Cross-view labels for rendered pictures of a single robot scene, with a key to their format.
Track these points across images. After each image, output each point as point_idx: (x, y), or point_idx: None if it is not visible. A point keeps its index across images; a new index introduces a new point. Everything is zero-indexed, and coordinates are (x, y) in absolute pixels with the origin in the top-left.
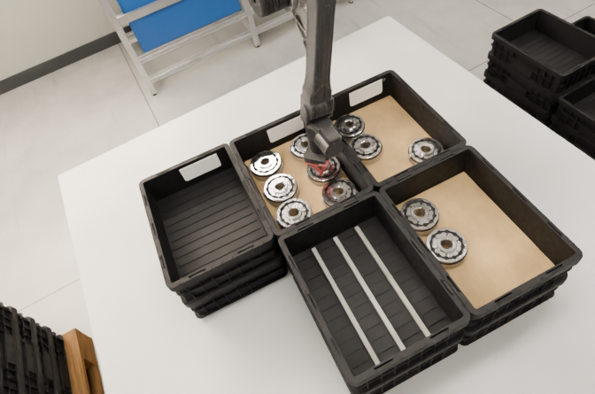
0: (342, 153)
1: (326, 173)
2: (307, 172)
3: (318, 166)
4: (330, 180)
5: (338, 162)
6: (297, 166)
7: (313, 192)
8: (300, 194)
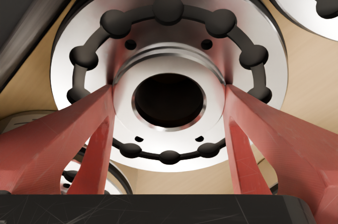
0: (37, 12)
1: (219, 64)
2: (223, 157)
3: (175, 129)
4: (268, 10)
5: (90, 4)
6: (159, 176)
7: (317, 73)
8: (327, 127)
